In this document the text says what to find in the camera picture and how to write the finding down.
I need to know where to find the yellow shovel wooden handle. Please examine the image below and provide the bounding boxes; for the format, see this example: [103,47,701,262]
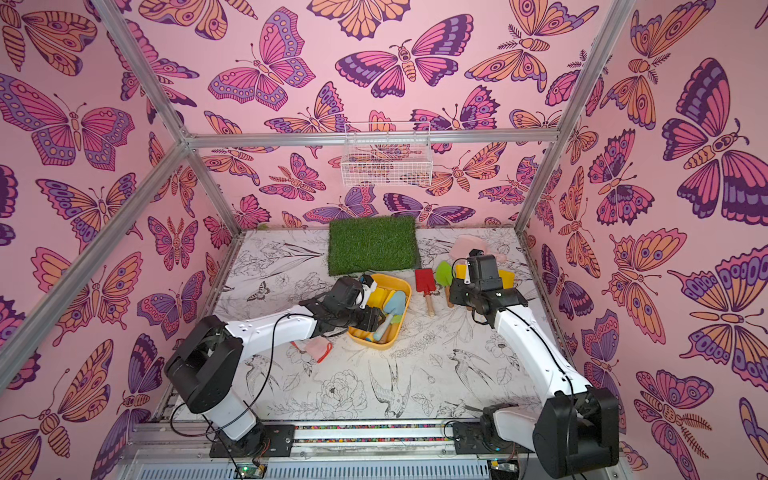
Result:
[454,264,468,282]

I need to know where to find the green trowel wooden handle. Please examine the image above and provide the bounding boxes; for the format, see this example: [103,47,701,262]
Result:
[434,260,454,308]

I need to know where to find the yellow plastic storage box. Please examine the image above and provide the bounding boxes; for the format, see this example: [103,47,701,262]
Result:
[347,274,412,350]

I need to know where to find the blue trowel white handle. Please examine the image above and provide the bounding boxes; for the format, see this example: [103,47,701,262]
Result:
[372,291,407,342]

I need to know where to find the red shovel wooden handle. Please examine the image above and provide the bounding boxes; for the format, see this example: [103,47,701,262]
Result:
[414,268,436,317]

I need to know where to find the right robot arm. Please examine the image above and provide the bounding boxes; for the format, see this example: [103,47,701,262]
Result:
[450,249,620,479]

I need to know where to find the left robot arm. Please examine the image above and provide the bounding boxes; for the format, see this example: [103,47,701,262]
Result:
[165,274,378,442]

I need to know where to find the red white garden glove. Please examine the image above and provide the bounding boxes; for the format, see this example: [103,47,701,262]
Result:
[292,336,333,363]

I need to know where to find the pink plastic dustpan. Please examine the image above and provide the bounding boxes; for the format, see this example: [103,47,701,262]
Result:
[449,234,507,264]

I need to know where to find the artificial grass mat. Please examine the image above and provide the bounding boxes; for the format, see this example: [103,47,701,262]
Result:
[327,216,421,276]

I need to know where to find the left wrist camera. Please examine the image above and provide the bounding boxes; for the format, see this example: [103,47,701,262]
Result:
[357,274,377,309]

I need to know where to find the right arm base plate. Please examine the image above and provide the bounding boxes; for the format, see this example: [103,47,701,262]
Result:
[442,404,531,456]

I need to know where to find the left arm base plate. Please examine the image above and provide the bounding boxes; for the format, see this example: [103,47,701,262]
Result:
[209,424,296,459]

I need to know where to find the aluminium frame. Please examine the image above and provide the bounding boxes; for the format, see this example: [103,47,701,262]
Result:
[0,0,637,480]

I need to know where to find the white wire basket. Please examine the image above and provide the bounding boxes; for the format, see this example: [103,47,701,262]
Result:
[338,121,434,188]

